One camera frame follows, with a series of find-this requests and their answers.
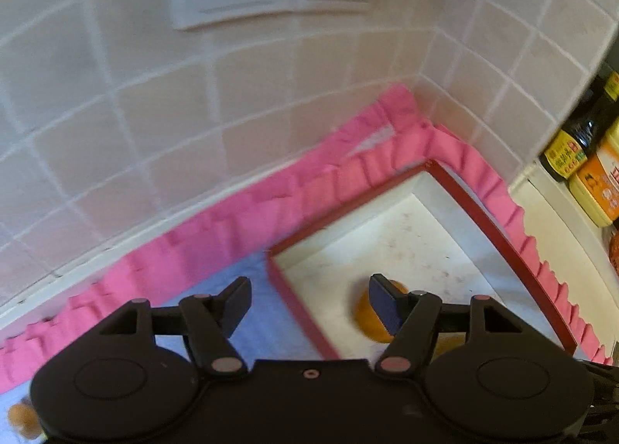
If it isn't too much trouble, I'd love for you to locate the dark sauce bottle yellow label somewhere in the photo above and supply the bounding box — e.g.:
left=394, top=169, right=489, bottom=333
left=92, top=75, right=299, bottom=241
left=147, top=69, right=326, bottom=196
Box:
left=539, top=72, right=616, bottom=183

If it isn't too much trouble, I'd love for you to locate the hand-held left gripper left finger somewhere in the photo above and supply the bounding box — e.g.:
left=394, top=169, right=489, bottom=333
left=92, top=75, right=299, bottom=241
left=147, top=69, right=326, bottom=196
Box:
left=98, top=276, right=253, bottom=380

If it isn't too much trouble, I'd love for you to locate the red-rimmed white box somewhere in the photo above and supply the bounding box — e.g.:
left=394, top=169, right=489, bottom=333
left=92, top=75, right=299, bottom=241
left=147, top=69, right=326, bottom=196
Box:
left=266, top=159, right=579, bottom=360

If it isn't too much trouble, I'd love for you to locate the small orange fruit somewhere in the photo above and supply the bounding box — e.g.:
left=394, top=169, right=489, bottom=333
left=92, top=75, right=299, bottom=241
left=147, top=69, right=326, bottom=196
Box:
left=7, top=400, right=43, bottom=441

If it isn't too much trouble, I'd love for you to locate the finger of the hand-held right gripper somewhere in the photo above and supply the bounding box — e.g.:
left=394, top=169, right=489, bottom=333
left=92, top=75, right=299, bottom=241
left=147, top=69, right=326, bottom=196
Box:
left=575, top=359, right=619, bottom=440

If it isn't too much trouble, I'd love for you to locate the yellow-lidded orange jar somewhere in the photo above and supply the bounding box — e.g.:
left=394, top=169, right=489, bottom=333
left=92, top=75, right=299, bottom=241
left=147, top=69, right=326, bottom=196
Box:
left=568, top=118, right=619, bottom=228

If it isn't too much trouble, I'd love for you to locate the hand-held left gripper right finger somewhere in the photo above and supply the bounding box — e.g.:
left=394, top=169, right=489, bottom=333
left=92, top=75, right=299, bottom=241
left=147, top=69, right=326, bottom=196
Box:
left=369, top=274, right=529, bottom=380

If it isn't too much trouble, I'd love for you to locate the brown round object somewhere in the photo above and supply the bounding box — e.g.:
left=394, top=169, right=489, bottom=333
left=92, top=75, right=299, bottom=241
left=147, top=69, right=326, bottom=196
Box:
left=608, top=226, right=619, bottom=278

